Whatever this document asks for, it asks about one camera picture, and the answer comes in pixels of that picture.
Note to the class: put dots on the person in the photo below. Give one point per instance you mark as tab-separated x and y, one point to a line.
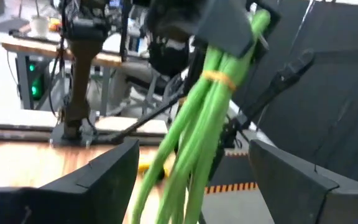
169	56

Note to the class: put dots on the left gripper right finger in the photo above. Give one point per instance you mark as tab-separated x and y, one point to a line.
287	186

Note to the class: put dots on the yellow toy banana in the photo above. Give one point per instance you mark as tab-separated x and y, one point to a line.
148	168

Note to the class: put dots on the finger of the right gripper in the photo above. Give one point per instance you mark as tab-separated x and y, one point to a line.
225	28
270	28

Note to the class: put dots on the white cup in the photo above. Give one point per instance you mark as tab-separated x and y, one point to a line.
39	26

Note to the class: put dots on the green long bean bundle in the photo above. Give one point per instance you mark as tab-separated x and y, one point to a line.
204	124

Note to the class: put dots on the black angled support strut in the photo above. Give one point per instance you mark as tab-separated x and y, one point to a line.
278	84

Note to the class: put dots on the dark room divider panels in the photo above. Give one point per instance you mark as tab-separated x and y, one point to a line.
322	124

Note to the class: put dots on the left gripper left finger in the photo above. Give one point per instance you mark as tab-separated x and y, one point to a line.
104	186

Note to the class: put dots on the yellow rubber band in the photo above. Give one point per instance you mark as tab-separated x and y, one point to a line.
219	79

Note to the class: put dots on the black computer tower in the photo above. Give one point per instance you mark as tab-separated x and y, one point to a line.
34	81

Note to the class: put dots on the wooden top desk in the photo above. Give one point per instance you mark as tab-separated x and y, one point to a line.
42	48

